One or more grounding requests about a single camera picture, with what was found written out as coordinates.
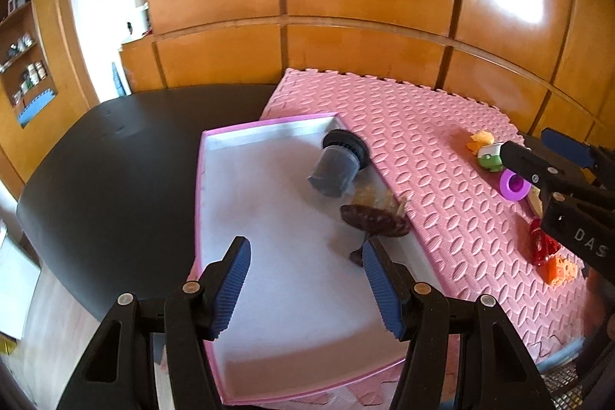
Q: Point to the white bottles on shelf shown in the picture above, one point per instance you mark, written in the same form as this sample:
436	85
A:
36	73

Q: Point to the blue foam mat piece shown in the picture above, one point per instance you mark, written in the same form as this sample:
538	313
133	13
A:
36	107

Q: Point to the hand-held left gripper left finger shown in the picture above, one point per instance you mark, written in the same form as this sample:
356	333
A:
234	287

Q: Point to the tan wooden block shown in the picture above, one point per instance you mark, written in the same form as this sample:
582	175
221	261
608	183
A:
534	201

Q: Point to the red translucent toy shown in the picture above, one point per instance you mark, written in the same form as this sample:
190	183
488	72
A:
543	242

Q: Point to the grey jar with black lid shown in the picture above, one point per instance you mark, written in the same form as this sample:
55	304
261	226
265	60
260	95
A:
331	170

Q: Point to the tan translucent toy piece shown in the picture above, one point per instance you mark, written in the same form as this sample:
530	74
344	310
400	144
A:
372	197

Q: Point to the dark brown toy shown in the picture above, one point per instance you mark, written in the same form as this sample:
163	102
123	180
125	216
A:
374	221

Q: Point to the purple toy cup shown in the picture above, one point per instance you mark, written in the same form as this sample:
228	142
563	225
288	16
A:
513	188

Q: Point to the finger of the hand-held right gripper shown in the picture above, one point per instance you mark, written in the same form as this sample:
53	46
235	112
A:
521	162
569	148

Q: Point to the pink rimmed white tray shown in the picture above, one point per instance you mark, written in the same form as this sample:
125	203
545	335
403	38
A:
288	222

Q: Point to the wooden shelf unit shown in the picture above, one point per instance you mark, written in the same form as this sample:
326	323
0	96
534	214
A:
19	40

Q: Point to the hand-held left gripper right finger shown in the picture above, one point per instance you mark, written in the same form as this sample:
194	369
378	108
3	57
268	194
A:
379	290

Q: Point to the white board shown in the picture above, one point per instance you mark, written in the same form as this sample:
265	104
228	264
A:
14	280

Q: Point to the orange cheese block toy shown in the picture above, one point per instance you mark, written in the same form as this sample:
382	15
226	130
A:
561	270

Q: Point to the pink foam puzzle mat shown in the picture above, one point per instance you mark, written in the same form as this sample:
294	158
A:
432	141

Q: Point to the green and white toy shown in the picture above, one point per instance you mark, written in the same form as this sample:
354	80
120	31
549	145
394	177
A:
489	159

